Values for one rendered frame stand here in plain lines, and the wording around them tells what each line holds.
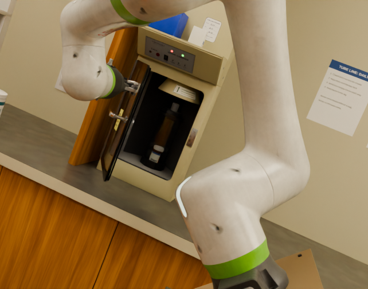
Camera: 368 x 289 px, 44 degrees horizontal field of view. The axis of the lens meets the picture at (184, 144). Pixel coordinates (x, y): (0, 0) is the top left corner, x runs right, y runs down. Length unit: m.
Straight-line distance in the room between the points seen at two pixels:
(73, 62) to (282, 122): 0.50
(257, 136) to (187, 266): 0.71
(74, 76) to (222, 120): 1.13
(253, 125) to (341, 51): 1.27
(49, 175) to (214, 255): 0.84
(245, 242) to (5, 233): 1.06
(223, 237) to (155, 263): 0.72
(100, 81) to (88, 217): 0.60
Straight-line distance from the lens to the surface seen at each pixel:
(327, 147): 2.09
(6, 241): 1.72
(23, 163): 1.59
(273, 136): 0.87
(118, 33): 1.68
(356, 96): 2.10
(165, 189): 1.73
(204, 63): 1.60
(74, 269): 1.62
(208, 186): 0.80
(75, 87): 1.08
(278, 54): 0.84
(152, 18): 0.78
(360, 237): 2.17
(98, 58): 1.09
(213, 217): 0.81
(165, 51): 1.64
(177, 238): 1.44
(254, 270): 0.83
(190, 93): 1.72
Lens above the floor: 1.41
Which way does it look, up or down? 8 degrees down
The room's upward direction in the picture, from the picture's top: 22 degrees clockwise
